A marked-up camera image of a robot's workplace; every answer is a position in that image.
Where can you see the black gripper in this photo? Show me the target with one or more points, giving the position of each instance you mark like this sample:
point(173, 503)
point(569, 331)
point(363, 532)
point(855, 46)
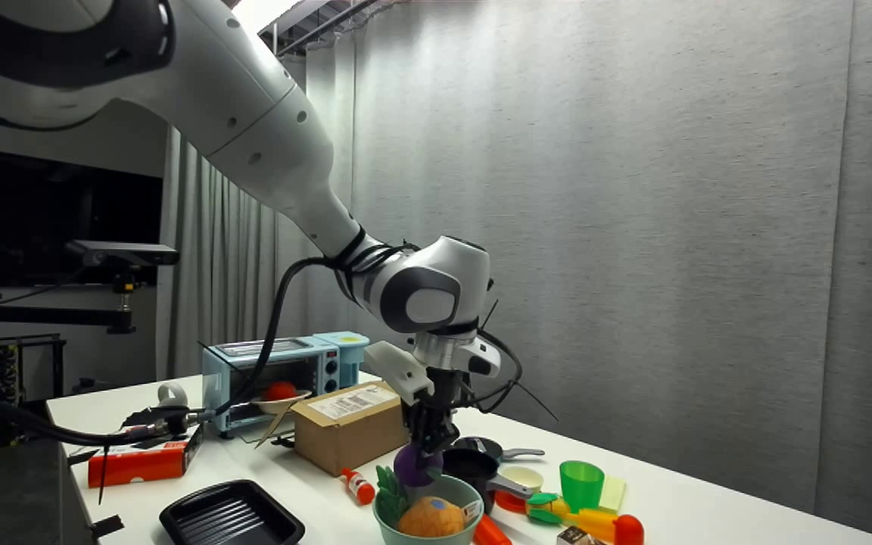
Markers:
point(432, 404)

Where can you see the purple plum plush toy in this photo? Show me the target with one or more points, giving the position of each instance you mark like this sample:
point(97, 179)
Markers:
point(419, 479)

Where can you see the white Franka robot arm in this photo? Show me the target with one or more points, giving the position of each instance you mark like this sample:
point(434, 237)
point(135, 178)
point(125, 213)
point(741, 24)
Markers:
point(256, 131)

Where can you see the green plush vegetable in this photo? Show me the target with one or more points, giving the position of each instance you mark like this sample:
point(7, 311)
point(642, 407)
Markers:
point(434, 515)

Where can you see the mint green bowl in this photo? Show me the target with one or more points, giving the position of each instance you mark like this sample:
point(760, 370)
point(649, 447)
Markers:
point(462, 526)

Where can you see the black toy pot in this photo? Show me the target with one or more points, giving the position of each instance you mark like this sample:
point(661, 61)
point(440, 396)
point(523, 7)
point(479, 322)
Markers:
point(469, 477)

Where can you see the cardboard box with label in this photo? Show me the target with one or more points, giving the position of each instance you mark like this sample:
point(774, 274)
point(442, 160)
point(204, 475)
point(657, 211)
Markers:
point(355, 428)

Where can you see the red and white glue stick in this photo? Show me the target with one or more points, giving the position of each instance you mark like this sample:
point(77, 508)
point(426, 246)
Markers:
point(359, 489)

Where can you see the small black frying pan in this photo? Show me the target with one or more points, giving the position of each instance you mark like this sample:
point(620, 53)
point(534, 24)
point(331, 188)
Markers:
point(516, 457)

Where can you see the small red toy piece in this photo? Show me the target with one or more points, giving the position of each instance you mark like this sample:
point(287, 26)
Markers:
point(508, 502)

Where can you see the small white cup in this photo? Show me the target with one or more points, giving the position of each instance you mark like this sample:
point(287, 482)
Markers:
point(522, 477)

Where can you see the orange carrot toy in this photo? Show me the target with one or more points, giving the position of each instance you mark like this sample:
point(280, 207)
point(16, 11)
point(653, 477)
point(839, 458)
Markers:
point(490, 532)

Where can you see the green toy vegetable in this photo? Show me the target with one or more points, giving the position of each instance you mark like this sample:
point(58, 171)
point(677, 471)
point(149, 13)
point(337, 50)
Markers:
point(544, 508)

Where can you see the light blue toy oven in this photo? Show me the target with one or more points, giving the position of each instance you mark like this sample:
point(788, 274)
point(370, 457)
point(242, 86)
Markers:
point(333, 366)

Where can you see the green plastic cup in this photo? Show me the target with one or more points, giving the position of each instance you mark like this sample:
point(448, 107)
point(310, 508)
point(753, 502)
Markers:
point(583, 487)

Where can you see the red round toy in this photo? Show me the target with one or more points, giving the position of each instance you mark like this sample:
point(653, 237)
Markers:
point(280, 391)

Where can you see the small printed toy box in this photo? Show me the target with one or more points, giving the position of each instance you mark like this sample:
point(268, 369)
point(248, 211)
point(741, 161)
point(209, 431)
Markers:
point(576, 538)

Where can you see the yellow toy bottle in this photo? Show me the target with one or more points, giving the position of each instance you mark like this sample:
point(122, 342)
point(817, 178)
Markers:
point(596, 526)

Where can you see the black grill tray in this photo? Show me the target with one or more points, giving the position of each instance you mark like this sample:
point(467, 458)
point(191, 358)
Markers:
point(232, 515)

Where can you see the small grey metal object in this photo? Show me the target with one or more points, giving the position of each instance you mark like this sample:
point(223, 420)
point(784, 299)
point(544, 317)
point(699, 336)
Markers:
point(169, 396)

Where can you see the black flat device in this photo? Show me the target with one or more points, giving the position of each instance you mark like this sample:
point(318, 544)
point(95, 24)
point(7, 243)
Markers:
point(157, 415)

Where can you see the red box with white label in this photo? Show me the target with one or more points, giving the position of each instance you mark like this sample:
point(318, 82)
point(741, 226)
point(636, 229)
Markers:
point(136, 469)

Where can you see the grey backdrop curtain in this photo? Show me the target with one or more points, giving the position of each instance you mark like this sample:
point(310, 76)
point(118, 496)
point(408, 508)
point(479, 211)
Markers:
point(657, 200)

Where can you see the black equipment rack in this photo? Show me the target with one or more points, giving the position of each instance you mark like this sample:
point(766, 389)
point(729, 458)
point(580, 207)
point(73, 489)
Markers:
point(2, 374)

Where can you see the black monitor screen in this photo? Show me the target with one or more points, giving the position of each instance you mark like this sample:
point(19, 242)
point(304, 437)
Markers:
point(30, 215)

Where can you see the ceiling light panel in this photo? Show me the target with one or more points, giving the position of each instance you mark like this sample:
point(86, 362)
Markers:
point(258, 11)

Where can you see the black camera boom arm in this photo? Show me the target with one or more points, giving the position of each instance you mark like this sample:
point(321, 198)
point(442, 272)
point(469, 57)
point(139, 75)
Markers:
point(43, 317)

